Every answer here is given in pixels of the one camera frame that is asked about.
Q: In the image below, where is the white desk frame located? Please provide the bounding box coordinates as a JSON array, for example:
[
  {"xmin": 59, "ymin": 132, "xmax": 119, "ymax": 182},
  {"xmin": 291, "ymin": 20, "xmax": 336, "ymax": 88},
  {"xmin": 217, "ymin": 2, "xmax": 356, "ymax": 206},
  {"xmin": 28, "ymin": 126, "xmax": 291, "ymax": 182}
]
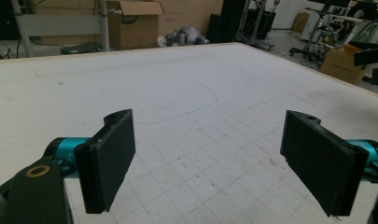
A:
[{"xmin": 10, "ymin": 0, "xmax": 112, "ymax": 59}]

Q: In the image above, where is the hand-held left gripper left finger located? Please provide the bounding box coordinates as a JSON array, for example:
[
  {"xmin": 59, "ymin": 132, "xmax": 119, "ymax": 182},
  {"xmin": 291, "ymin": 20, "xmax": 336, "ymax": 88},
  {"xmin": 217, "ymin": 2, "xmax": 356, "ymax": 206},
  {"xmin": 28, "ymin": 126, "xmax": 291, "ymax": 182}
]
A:
[{"xmin": 46, "ymin": 108, "xmax": 136, "ymax": 215}]

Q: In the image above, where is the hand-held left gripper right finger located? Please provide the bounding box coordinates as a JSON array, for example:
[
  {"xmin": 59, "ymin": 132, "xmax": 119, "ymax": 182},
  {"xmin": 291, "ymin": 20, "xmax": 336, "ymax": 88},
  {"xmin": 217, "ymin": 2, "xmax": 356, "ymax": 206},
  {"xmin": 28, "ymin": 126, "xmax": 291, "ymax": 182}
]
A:
[{"xmin": 279, "ymin": 109, "xmax": 378, "ymax": 217}]

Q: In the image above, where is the closed brown cardboard box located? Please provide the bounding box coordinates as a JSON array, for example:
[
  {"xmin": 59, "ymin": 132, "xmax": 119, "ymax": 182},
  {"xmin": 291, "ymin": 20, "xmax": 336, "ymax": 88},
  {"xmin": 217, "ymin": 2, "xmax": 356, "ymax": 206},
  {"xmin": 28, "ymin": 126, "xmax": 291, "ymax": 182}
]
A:
[{"xmin": 319, "ymin": 46, "xmax": 370, "ymax": 86}]

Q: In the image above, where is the large flat cardboard box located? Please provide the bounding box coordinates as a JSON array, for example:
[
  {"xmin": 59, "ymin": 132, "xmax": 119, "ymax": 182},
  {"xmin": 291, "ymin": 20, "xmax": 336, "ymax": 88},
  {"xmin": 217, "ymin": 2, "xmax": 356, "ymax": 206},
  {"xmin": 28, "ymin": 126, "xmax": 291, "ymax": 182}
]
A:
[{"xmin": 158, "ymin": 0, "xmax": 224, "ymax": 35}]

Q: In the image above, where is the metal wheeled stand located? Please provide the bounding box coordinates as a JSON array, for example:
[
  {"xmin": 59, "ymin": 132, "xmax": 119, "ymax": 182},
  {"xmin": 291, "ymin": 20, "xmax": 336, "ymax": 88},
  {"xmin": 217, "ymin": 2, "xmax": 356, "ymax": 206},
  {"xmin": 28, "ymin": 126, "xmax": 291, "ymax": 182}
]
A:
[{"xmin": 288, "ymin": 0, "xmax": 338, "ymax": 63}]

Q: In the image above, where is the open cardboard box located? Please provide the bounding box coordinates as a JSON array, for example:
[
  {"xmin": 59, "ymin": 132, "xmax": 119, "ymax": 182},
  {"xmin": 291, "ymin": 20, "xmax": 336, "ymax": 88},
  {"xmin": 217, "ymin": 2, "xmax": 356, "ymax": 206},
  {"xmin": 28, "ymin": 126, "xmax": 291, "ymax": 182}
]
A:
[{"xmin": 106, "ymin": 0, "xmax": 164, "ymax": 51}]

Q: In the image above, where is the small cardboard box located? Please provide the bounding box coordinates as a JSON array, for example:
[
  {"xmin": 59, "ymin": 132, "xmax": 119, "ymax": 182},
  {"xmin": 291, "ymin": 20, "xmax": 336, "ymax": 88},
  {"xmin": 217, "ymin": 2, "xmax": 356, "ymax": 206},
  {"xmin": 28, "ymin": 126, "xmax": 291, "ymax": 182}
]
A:
[{"xmin": 292, "ymin": 11, "xmax": 311, "ymax": 34}]

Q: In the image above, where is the grey helmet-shaped device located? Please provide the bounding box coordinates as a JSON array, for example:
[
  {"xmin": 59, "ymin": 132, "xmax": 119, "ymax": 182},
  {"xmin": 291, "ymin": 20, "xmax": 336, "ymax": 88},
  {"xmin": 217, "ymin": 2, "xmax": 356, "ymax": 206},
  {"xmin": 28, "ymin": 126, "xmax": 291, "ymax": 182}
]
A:
[{"xmin": 163, "ymin": 26, "xmax": 210, "ymax": 47}]

